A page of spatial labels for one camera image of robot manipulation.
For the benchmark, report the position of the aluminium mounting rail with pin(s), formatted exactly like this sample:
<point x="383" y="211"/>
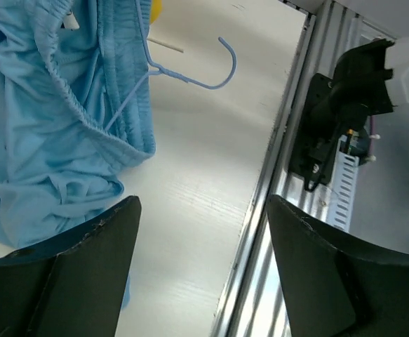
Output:
<point x="376" y="208"/>

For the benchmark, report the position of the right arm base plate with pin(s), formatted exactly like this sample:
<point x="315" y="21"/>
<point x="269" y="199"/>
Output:
<point x="314" y="149"/>

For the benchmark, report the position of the light blue shorts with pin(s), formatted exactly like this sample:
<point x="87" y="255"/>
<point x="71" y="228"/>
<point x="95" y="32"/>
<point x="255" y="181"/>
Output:
<point x="74" y="111"/>

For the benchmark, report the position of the yellow shorts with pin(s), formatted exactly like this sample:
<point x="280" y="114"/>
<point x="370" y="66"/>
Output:
<point x="156" y="9"/>

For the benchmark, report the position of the blue hanger of blue shorts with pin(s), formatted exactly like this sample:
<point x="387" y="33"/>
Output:
<point x="161" y="70"/>

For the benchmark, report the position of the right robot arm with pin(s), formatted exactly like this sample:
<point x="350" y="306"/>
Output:
<point x="368" y="80"/>

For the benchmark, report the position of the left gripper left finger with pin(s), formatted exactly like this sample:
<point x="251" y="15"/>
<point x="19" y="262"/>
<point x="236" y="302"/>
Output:
<point x="73" y="283"/>

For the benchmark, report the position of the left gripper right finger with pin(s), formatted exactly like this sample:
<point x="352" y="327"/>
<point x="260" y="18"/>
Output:
<point x="335" y="284"/>

